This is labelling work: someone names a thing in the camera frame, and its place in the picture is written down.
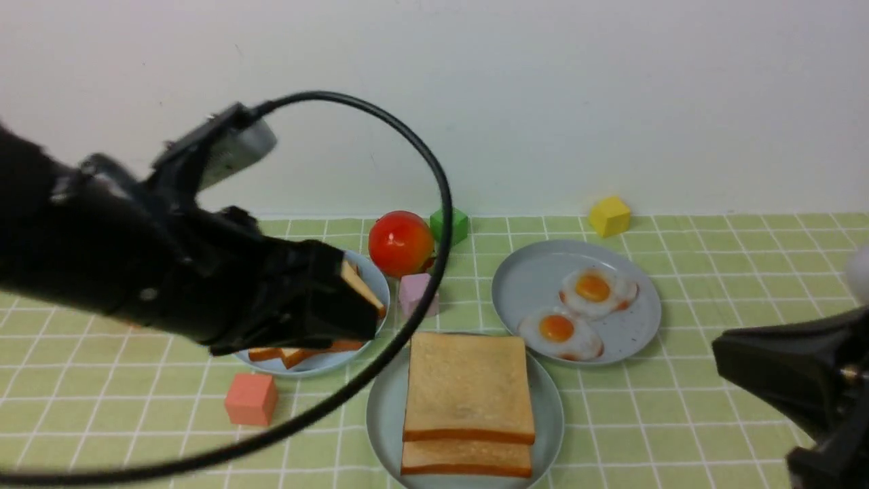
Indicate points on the middle fried egg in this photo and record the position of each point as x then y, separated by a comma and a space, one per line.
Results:
557, 333

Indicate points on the fried egg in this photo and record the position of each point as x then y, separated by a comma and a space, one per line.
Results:
594, 293
557, 333

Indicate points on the yellow cube block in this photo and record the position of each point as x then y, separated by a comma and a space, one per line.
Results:
610, 216

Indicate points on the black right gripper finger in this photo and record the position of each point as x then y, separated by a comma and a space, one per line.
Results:
813, 372

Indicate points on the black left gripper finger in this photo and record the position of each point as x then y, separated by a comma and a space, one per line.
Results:
301, 299

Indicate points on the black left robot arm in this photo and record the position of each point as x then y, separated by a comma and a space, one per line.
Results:
26, 184

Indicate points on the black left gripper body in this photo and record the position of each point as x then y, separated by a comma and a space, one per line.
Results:
208, 277

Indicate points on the red tomato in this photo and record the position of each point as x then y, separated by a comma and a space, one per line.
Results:
401, 243

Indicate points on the grey egg plate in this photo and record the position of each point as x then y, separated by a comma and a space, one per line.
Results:
530, 279

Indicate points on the pink cube block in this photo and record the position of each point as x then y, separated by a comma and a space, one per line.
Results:
411, 290

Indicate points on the toast slice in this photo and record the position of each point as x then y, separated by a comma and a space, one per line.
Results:
468, 387
466, 457
292, 356

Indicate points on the back fried egg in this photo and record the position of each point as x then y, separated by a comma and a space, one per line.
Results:
594, 293

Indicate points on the blue-grey bread plate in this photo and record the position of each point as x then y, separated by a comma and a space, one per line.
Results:
325, 362

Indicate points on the light teal empty plate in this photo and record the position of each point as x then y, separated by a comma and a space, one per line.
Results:
385, 417

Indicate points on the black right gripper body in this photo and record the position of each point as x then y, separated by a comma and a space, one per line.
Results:
839, 458

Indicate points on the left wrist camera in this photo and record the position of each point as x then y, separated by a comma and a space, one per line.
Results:
228, 142

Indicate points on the green cube block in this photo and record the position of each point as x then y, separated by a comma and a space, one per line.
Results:
460, 226

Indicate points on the salmon red cube block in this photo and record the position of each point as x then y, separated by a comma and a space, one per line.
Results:
251, 400

